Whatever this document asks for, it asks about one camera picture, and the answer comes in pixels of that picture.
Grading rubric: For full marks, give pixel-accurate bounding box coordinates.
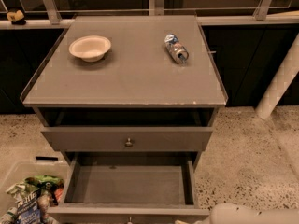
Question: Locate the grey drawer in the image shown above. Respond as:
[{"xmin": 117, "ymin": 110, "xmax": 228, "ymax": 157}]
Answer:
[
  {"xmin": 42, "ymin": 108, "xmax": 213, "ymax": 152},
  {"xmin": 49, "ymin": 152, "xmax": 209, "ymax": 224}
]

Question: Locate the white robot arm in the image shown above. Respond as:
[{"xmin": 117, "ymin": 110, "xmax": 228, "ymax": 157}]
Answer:
[{"xmin": 175, "ymin": 35, "xmax": 299, "ymax": 224}]

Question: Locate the grey drawer cabinet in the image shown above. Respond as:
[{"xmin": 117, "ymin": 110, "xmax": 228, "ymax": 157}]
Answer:
[{"xmin": 20, "ymin": 14, "xmax": 229, "ymax": 173}]

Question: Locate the grey top drawer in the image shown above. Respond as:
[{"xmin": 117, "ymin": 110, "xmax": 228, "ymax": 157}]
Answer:
[{"xmin": 42, "ymin": 108, "xmax": 213, "ymax": 152}]

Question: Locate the round metal top knob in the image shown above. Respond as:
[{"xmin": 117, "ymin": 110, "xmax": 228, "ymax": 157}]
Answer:
[{"xmin": 125, "ymin": 138, "xmax": 133, "ymax": 147}]

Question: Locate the round metal knob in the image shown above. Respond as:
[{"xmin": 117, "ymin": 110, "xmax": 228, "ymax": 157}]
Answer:
[
  {"xmin": 127, "ymin": 217, "xmax": 133, "ymax": 224},
  {"xmin": 125, "ymin": 138, "xmax": 133, "ymax": 147}
]

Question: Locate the crushed blue silver can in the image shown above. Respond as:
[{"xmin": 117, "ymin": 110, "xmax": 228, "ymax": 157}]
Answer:
[{"xmin": 164, "ymin": 34, "xmax": 189, "ymax": 63}]

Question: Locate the white paper bowl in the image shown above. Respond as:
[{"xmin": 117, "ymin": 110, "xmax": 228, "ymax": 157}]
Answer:
[{"xmin": 68, "ymin": 35, "xmax": 111, "ymax": 63}]

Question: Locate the round metal middle knob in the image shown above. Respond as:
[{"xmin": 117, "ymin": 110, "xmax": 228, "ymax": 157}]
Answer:
[{"xmin": 127, "ymin": 217, "xmax": 133, "ymax": 224}]

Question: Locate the green snack bag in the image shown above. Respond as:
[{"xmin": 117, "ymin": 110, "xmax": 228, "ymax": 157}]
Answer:
[{"xmin": 25, "ymin": 175, "xmax": 64, "ymax": 190}]

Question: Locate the clear plastic bin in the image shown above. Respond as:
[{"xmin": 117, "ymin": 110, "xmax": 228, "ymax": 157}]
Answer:
[{"xmin": 0, "ymin": 156, "xmax": 70, "ymax": 224}]

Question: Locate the small yellow black object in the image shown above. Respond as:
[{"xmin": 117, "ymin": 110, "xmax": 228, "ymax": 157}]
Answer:
[{"xmin": 7, "ymin": 10, "xmax": 26, "ymax": 25}]

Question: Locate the blue chip bag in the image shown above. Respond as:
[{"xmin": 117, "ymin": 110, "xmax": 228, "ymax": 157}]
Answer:
[{"xmin": 17, "ymin": 198, "xmax": 40, "ymax": 224}]

